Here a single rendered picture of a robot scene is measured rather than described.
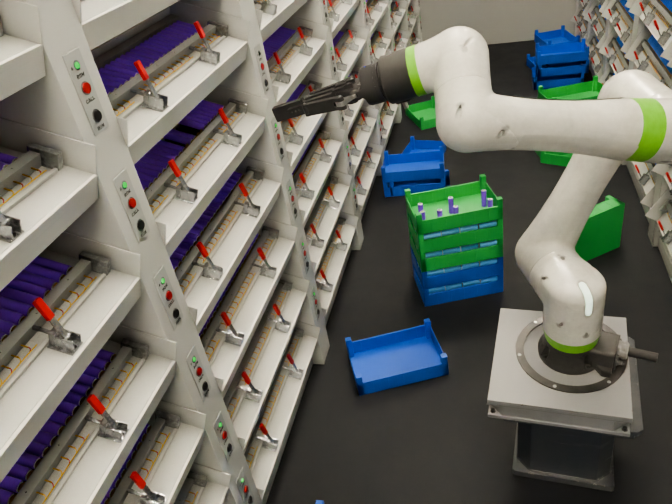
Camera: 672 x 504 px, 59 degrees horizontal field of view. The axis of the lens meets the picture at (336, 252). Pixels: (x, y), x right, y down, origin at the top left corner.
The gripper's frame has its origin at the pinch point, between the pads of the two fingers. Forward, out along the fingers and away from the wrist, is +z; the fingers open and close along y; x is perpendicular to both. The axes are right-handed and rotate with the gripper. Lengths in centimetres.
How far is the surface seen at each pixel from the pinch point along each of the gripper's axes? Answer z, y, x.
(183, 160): 25.7, -4.7, -2.3
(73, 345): 20, -59, -6
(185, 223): 21.0, -21.1, -9.3
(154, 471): 33, -52, -43
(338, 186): 36, 97, -64
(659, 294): -71, 71, -121
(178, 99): 16.9, -8.9, 10.9
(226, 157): 21.8, 5.3, -7.8
